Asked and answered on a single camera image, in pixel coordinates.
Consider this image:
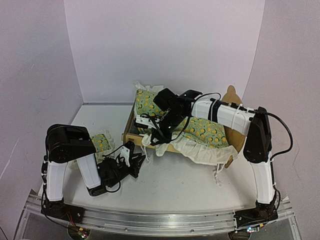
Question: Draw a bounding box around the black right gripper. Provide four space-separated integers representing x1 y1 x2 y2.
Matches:
150 110 185 146

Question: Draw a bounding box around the lemon print bed cushion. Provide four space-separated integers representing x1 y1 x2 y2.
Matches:
131 80 239 188

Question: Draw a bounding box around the aluminium front rail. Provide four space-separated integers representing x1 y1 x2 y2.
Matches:
23 189 296 233

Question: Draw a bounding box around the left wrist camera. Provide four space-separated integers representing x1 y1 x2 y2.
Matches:
116 140 135 167

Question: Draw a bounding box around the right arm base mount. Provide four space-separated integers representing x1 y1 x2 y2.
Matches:
234 198 280 230

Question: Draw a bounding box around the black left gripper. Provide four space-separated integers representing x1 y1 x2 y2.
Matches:
107 153 145 189

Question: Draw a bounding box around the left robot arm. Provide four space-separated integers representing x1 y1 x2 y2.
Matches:
42 124 146 219

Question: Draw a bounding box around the wooden pet bed frame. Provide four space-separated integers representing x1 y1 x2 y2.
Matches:
121 85 245 168

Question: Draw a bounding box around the small lemon print pillow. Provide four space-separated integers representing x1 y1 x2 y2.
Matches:
91 129 116 164

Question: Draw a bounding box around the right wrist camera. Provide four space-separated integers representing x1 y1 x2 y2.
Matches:
134 113 160 129

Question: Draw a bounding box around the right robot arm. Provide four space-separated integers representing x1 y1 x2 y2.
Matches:
150 88 293 222

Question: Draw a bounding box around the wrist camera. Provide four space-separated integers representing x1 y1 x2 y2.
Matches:
116 140 135 167
134 113 160 129

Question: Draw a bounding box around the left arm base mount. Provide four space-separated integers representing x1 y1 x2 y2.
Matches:
41 199 85 224

